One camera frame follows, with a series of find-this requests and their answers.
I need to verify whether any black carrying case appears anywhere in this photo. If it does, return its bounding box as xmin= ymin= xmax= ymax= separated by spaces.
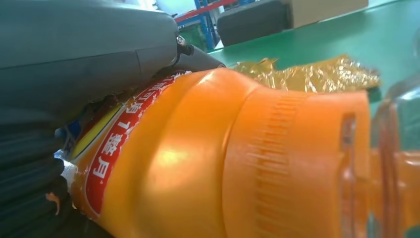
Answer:
xmin=216 ymin=0 xmax=293 ymax=47

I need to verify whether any brown cardboard box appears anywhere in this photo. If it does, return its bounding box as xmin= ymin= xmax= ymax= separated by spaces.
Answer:
xmin=288 ymin=0 xmax=369 ymax=30

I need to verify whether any yellow taped cardboard sheet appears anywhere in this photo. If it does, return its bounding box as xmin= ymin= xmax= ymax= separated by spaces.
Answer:
xmin=231 ymin=55 xmax=382 ymax=95

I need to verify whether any orange detergent bottle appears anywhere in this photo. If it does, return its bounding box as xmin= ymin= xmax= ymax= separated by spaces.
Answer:
xmin=54 ymin=67 xmax=420 ymax=238

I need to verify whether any small orange tape scrap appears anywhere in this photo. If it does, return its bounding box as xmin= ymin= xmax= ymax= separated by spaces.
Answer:
xmin=45 ymin=192 xmax=62 ymax=217

